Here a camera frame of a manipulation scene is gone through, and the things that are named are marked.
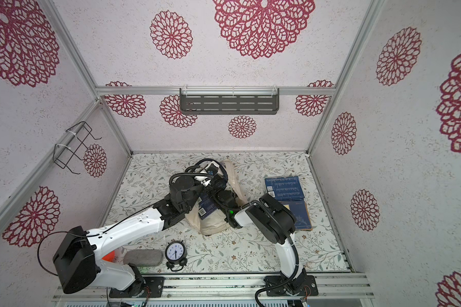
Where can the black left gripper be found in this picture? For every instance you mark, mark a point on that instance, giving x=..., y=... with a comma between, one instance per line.
x=209, y=187

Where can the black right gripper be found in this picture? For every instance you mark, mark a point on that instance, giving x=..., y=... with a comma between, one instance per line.
x=223, y=197

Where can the beige canvas tote bag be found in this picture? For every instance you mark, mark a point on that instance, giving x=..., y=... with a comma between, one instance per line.
x=215, y=222

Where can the blue book yellow label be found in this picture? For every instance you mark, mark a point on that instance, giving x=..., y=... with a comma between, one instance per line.
x=299, y=210

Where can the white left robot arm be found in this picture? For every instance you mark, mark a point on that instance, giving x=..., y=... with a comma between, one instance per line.
x=79, y=260

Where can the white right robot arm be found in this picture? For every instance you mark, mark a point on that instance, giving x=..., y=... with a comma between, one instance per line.
x=271, y=218

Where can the black analog alarm clock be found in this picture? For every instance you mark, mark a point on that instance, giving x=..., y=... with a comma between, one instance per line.
x=175, y=255

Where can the grey sponge block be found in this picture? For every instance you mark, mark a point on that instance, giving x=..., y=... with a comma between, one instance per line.
x=144, y=257

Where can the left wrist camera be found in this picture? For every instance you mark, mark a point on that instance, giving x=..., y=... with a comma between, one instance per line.
x=212, y=168

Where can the grey metal wall shelf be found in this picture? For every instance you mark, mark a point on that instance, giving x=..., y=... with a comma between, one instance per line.
x=229, y=102

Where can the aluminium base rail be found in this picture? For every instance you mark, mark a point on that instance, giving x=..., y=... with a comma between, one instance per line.
x=240, y=286

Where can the black wire wall rack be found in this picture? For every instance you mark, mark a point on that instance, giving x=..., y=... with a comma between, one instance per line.
x=66, y=151

